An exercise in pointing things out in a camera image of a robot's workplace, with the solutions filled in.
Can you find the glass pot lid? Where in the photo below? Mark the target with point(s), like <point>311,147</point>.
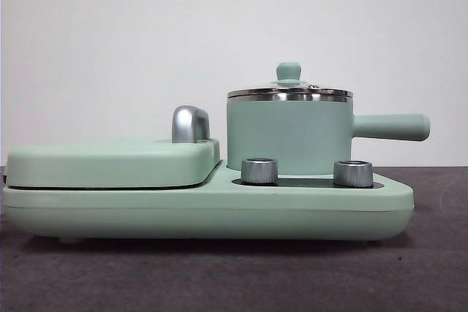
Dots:
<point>289,71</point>

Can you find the silver control knob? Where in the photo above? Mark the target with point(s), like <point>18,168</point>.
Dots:
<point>353,174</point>
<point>259,172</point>

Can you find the green breakfast maker base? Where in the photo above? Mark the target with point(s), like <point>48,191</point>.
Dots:
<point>204,213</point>

